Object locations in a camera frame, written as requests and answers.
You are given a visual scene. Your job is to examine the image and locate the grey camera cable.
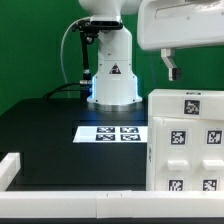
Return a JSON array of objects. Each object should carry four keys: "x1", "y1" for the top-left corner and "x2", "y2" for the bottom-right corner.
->
[{"x1": 60, "y1": 17, "x2": 90, "y2": 85}]

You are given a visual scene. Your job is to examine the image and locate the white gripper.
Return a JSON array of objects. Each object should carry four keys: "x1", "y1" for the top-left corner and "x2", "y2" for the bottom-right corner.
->
[{"x1": 137, "y1": 0, "x2": 224, "y2": 81}]

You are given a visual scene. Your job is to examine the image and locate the black camera on stand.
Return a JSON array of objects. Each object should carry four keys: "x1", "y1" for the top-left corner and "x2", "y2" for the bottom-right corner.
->
[{"x1": 72, "y1": 17, "x2": 123, "y2": 101}]

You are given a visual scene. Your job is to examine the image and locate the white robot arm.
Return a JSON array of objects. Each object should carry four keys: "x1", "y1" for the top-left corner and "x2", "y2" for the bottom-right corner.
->
[{"x1": 79, "y1": 0, "x2": 224, "y2": 111}]

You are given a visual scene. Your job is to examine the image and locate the white cabinet body box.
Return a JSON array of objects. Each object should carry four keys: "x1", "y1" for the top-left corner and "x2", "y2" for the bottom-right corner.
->
[{"x1": 146, "y1": 113, "x2": 224, "y2": 192}]

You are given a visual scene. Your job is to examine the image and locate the white marker sheet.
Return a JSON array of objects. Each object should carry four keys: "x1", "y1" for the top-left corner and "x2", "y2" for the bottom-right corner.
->
[{"x1": 73, "y1": 126, "x2": 148, "y2": 143}]

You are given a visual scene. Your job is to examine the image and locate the white cabinet door panel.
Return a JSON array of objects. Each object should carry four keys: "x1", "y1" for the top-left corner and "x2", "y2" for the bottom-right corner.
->
[{"x1": 196, "y1": 120, "x2": 224, "y2": 191}]

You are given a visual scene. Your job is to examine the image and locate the black base cables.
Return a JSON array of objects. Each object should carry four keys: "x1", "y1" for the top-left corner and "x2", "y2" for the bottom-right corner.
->
[{"x1": 42, "y1": 79, "x2": 94, "y2": 100}]

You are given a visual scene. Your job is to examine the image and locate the white panel with knob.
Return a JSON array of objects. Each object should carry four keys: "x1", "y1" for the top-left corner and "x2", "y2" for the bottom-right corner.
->
[{"x1": 156, "y1": 118, "x2": 197, "y2": 191}]

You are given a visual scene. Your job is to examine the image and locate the white cabinet block with markers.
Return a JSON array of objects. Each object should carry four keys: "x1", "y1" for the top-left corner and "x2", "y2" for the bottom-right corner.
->
[{"x1": 148, "y1": 89, "x2": 224, "y2": 121}]

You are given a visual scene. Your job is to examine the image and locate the white U-shaped table fence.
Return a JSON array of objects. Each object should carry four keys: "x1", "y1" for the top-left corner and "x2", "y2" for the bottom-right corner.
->
[{"x1": 0, "y1": 153, "x2": 224, "y2": 219}]

